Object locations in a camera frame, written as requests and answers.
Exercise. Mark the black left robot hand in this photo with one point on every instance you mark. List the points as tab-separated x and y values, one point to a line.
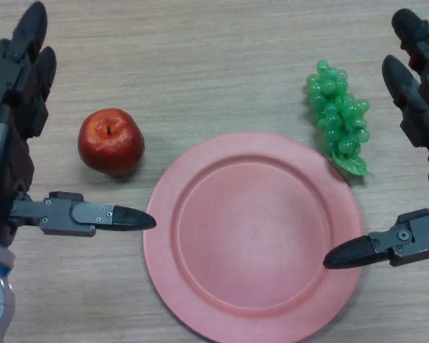
14	107

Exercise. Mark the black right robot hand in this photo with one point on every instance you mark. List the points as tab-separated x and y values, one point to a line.
422	236

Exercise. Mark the red apple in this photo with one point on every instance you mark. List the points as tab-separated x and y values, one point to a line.
111	143

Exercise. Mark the pink round plate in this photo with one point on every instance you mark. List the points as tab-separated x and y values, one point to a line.
250	243

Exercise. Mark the green grape bunch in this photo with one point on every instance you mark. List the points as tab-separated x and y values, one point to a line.
334	110

